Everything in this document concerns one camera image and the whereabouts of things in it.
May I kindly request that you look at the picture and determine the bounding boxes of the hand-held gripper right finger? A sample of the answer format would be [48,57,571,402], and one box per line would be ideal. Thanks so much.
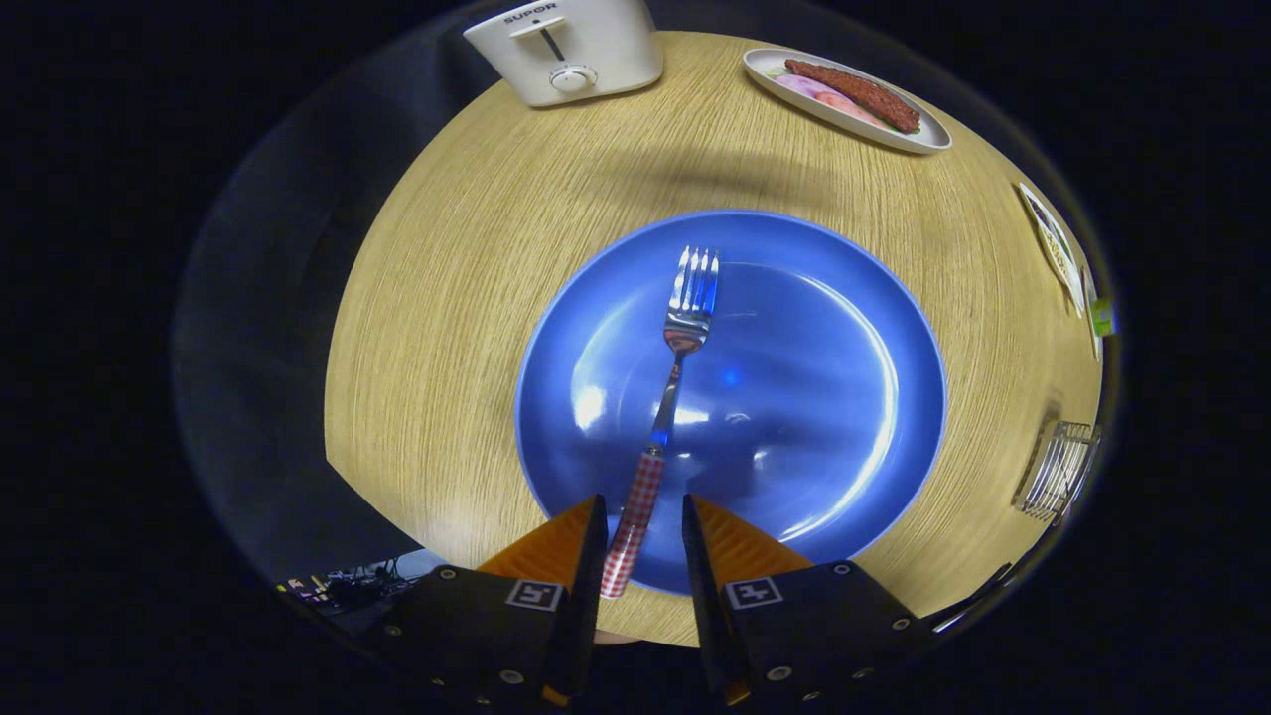
[681,494,934,708]

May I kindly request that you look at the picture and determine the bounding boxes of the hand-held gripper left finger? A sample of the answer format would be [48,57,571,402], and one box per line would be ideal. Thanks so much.
[367,494,610,708]

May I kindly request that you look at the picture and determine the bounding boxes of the blue round plate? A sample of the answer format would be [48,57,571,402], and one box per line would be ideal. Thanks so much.
[513,209,947,597]

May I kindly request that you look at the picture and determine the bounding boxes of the metal draining basket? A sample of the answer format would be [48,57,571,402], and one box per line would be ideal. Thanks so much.
[1011,419,1103,524]

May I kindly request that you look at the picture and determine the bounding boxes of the white divided tray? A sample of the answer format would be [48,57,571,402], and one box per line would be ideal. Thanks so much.
[1018,182,1086,319]

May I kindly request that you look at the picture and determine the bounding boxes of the white oval plate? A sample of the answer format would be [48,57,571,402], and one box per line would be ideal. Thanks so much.
[743,48,953,155]

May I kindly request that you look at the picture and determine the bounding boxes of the pink ham slices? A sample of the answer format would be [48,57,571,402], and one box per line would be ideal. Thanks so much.
[770,71,885,128]

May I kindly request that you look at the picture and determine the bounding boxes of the brown meat slice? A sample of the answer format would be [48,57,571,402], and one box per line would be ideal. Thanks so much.
[784,59,922,135]

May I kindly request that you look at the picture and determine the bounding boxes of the white toaster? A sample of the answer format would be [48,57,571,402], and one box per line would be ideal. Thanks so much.
[463,0,665,108]

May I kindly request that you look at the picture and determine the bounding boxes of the black cables bundle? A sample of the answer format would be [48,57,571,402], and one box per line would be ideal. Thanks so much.
[283,558,418,609]

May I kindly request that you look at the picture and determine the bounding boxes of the checkered handle metal fork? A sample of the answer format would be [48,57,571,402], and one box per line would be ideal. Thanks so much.
[600,245,721,600]

